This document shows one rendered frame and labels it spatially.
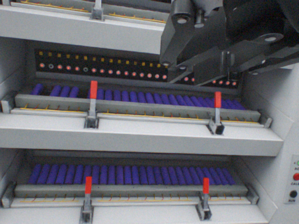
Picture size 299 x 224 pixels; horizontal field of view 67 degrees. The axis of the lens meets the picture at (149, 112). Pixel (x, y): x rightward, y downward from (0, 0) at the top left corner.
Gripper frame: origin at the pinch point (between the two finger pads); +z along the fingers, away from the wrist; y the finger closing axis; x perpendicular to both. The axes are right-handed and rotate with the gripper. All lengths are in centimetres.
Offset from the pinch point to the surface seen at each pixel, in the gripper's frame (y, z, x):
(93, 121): -12.0, 23.4, -6.8
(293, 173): 34.1, 21.9, -16.3
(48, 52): -23.8, 32.6, 9.0
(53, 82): -22.6, 33.9, 1.9
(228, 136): 16.9, 21.2, -8.4
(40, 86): -25.0, 32.5, 0.5
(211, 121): 13.5, 22.5, -5.3
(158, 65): 2.9, 32.6, 8.6
